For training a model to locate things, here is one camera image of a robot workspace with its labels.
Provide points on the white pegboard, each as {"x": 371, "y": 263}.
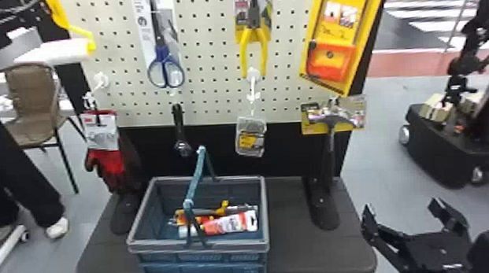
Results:
{"x": 212, "y": 52}

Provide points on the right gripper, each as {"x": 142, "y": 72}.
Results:
{"x": 431, "y": 253}

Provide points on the person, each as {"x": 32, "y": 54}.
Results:
{"x": 14, "y": 176}

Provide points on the black hammer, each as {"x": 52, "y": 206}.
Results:
{"x": 331, "y": 123}

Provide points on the beige chair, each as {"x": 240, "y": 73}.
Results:
{"x": 30, "y": 105}

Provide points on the black wrench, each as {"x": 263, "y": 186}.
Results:
{"x": 179, "y": 127}

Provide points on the orange tool on yellow card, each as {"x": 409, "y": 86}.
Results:
{"x": 335, "y": 46}

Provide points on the yellow pliers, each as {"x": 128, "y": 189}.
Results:
{"x": 253, "y": 35}

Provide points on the clear screw packet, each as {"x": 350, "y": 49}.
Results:
{"x": 250, "y": 137}

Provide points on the red and white tube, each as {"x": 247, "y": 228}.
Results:
{"x": 227, "y": 224}

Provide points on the red gloves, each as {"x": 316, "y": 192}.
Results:
{"x": 107, "y": 164}

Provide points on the blue basket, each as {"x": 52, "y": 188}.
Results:
{"x": 199, "y": 244}

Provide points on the blue scissors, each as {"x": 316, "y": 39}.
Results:
{"x": 164, "y": 62}

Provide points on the orange screwdriver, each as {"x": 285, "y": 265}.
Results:
{"x": 202, "y": 217}

